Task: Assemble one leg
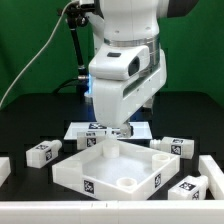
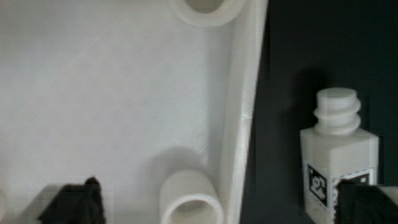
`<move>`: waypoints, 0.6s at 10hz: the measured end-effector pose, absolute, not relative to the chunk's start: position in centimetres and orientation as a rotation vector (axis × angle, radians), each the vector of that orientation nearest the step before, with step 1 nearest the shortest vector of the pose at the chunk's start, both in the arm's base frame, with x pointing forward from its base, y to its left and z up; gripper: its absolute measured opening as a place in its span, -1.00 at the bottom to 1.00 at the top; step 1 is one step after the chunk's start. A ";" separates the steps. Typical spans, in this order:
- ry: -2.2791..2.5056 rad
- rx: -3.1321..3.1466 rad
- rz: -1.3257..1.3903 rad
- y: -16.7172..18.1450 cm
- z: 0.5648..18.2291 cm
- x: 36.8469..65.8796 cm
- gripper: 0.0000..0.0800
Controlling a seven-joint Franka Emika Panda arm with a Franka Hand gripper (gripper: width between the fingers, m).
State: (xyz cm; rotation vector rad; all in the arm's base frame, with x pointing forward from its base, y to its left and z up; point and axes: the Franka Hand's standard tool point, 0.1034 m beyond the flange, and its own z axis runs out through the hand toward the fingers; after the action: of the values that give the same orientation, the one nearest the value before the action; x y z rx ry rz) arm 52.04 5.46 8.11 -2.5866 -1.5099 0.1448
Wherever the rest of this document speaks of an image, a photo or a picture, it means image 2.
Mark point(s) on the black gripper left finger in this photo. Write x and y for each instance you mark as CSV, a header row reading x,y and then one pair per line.
x,y
76,207

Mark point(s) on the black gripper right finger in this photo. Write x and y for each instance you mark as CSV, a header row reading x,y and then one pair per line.
x,y
366,204

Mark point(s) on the white table leg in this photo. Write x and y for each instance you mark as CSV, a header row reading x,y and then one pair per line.
x,y
339,152

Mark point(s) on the white square tabletop panel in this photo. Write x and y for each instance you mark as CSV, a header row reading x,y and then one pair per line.
x,y
126,100

